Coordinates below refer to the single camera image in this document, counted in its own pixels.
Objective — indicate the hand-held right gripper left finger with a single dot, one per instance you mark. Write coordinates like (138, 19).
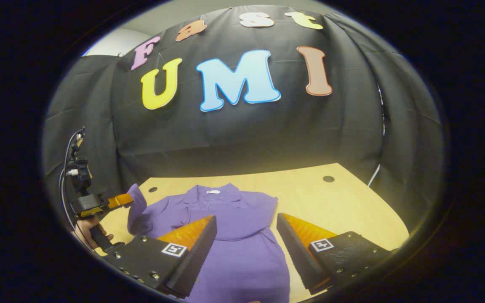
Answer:
(196, 259)

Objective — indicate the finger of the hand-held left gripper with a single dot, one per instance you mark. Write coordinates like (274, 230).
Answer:
(120, 200)

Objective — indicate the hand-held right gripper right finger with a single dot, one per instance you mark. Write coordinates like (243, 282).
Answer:
(299, 256)

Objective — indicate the purple knit cardigan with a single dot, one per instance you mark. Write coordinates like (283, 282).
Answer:
(234, 219)

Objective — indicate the black backdrop cloth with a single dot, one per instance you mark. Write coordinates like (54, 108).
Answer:
(246, 139)

